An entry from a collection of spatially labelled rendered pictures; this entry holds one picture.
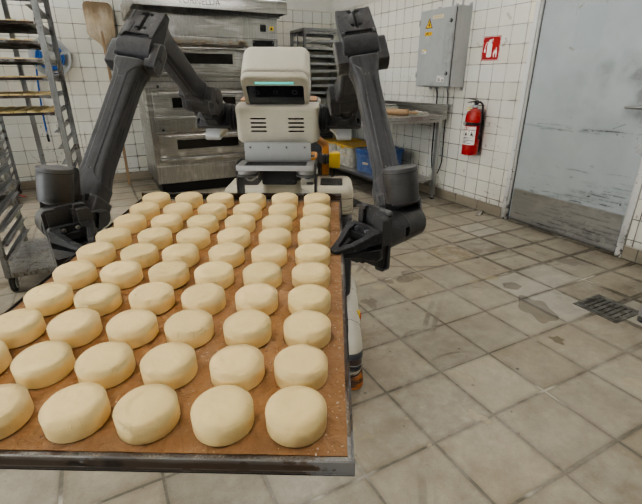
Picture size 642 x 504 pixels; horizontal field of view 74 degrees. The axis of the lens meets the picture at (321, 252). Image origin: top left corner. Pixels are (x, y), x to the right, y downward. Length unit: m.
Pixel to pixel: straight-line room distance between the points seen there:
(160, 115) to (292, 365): 4.74
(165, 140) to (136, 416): 4.77
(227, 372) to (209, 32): 4.93
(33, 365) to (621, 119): 3.70
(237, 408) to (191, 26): 4.94
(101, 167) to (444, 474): 1.37
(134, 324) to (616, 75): 3.66
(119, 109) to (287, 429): 0.78
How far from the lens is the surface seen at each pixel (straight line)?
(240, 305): 0.49
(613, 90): 3.85
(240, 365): 0.41
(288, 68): 1.40
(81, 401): 0.42
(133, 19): 1.13
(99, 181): 0.93
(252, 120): 1.47
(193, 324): 0.47
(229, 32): 5.28
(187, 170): 5.21
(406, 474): 1.63
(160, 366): 0.42
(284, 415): 0.36
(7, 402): 0.45
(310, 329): 0.44
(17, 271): 3.16
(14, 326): 0.55
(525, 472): 1.75
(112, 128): 0.98
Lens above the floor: 1.23
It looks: 22 degrees down
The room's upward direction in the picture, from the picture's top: straight up
